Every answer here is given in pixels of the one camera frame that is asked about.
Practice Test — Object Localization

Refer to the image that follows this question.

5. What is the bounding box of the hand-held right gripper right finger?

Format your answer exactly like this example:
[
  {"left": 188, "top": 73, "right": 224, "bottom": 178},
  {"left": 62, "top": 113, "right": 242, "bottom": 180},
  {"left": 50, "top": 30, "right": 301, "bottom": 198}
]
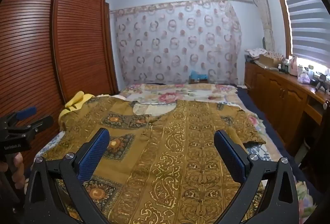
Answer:
[{"left": 213, "top": 129, "right": 301, "bottom": 224}]

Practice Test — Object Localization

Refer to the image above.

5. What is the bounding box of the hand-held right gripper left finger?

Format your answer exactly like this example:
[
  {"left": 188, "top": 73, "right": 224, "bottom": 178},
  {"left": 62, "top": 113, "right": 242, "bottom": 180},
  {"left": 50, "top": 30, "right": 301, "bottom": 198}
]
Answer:
[{"left": 24, "top": 127, "right": 111, "bottom": 224}]

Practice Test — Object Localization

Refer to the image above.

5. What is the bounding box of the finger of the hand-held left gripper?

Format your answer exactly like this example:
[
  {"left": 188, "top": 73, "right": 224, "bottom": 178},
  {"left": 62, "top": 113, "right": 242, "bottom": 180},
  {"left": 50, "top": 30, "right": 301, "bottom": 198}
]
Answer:
[
  {"left": 15, "top": 115, "right": 54, "bottom": 137},
  {"left": 4, "top": 107, "right": 37, "bottom": 124}
]

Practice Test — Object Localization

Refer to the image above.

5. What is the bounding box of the brown patterned garment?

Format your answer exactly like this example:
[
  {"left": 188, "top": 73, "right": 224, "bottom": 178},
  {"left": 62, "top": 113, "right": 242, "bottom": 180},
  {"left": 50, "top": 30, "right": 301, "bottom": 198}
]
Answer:
[{"left": 36, "top": 96, "right": 267, "bottom": 224}]

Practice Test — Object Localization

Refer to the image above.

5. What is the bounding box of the person's left hand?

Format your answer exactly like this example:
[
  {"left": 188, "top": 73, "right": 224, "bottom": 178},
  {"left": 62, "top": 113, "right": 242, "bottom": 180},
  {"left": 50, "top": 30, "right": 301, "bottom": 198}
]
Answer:
[{"left": 12, "top": 153, "right": 27, "bottom": 190}]

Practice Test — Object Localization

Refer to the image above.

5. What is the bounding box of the yellow cloth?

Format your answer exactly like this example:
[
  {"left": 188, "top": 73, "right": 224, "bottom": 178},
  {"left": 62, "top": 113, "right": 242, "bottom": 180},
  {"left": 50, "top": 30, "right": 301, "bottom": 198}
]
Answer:
[{"left": 59, "top": 91, "right": 94, "bottom": 132}]

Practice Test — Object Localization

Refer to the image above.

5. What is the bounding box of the navy bed sheet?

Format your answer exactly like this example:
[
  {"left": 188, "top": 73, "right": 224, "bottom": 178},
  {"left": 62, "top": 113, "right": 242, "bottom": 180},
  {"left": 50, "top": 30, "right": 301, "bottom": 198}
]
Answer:
[{"left": 236, "top": 86, "right": 302, "bottom": 188}]

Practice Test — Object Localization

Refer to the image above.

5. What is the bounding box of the brown slatted wardrobe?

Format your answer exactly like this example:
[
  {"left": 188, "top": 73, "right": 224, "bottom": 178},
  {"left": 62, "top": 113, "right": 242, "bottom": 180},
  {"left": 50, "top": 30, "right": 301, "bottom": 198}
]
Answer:
[{"left": 0, "top": 0, "right": 119, "bottom": 163}]

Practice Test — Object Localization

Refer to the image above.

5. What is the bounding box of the wooden dresser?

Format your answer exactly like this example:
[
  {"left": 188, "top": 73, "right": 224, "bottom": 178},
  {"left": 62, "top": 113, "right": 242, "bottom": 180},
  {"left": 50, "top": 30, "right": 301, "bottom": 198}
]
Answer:
[{"left": 244, "top": 60, "right": 330, "bottom": 163}]

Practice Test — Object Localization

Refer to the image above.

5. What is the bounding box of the floral fleece blanket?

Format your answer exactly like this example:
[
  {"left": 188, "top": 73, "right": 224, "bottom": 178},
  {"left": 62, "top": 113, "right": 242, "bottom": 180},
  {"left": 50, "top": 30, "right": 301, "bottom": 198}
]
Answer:
[{"left": 33, "top": 83, "right": 317, "bottom": 211}]

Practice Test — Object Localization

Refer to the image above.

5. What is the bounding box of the teal cloth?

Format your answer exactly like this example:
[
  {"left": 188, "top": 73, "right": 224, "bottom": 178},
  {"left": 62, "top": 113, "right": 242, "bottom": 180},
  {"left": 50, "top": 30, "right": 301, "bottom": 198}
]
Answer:
[{"left": 190, "top": 71, "right": 209, "bottom": 80}]

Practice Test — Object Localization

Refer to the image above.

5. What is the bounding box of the cardboard box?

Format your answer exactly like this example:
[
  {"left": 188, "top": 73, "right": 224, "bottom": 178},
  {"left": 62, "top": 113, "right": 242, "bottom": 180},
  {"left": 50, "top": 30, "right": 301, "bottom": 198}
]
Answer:
[{"left": 258, "top": 54, "right": 283, "bottom": 67}]

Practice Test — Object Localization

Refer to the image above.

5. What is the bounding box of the stack of patterned cloths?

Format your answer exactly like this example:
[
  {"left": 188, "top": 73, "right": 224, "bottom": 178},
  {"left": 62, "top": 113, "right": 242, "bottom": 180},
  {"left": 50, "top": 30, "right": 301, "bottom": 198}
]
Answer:
[{"left": 244, "top": 48, "right": 266, "bottom": 61}]

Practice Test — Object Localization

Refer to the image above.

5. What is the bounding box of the pink container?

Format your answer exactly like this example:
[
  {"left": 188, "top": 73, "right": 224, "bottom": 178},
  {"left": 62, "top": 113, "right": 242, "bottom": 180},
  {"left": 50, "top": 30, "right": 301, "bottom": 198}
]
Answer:
[{"left": 289, "top": 56, "right": 298, "bottom": 75}]

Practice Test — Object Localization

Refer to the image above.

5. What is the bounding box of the small black tripod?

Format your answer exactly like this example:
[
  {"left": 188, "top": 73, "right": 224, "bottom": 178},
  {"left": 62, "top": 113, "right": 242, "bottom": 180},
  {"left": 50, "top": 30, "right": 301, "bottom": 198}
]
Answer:
[{"left": 311, "top": 73, "right": 329, "bottom": 93}]

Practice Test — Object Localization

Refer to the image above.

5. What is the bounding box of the circle print curtain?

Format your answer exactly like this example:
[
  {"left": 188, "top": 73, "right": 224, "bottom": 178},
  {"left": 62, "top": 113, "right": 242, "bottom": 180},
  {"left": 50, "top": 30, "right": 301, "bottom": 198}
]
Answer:
[{"left": 110, "top": 0, "right": 243, "bottom": 85}]

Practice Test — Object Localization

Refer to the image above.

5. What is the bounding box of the tied beige curtain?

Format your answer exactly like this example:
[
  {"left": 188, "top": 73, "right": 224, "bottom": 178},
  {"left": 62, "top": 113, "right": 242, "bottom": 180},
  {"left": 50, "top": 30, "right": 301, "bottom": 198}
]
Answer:
[{"left": 251, "top": 0, "right": 275, "bottom": 50}]

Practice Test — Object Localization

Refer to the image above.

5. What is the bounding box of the striped window blind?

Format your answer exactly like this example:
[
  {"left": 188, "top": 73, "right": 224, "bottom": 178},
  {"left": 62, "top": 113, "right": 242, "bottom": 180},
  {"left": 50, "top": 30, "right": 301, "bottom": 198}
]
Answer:
[{"left": 273, "top": 0, "right": 330, "bottom": 62}]

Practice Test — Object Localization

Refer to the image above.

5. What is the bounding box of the wooden window frame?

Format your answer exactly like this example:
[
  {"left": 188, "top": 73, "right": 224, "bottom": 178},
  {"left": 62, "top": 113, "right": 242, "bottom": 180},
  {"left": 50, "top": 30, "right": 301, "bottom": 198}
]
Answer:
[{"left": 268, "top": 0, "right": 293, "bottom": 57}]

